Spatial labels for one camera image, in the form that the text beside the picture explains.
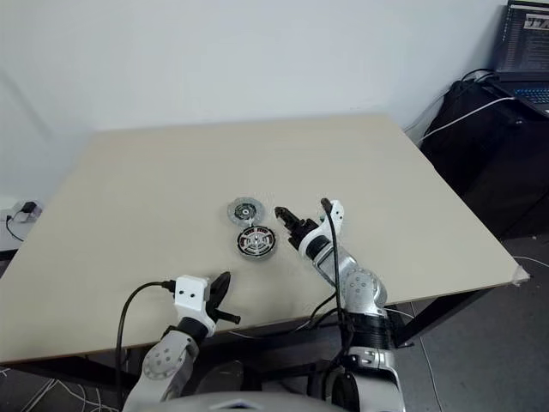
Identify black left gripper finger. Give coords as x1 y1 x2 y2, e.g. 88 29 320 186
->
215 308 242 326
211 270 233 309

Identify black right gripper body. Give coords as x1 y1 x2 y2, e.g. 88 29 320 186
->
289 216 322 249

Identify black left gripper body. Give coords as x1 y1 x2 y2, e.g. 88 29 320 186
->
203 277 223 322

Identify round silver cover plate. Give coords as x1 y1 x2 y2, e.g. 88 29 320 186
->
226 195 264 227

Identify motor stator with copper windings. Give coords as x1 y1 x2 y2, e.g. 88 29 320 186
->
233 226 277 262

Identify white power strip with adapter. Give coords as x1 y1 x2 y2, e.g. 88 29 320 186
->
0 200 45 225

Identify grey tape patch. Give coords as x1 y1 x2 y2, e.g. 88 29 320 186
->
511 264 532 288

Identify black open laptop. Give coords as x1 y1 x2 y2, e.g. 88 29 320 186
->
492 0 549 118

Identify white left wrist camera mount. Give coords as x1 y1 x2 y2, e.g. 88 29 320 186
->
172 275 217 336

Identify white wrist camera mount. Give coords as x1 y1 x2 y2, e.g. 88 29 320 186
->
172 275 217 336
297 197 347 261

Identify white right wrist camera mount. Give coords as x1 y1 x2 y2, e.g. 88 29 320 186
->
297 197 347 261

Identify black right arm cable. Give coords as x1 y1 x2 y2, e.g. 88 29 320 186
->
307 197 358 387

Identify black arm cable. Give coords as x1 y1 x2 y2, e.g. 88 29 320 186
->
115 279 178 409
307 197 358 387

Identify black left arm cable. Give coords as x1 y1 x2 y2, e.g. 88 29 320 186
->
115 279 178 409

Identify tangled white cables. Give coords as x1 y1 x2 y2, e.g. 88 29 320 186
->
0 364 130 412

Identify white laptop cable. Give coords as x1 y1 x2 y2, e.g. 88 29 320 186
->
421 96 521 141

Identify thin black adapter cable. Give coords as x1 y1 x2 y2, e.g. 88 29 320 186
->
5 213 23 244

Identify black laptop power cable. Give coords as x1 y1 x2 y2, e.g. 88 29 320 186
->
460 67 501 85

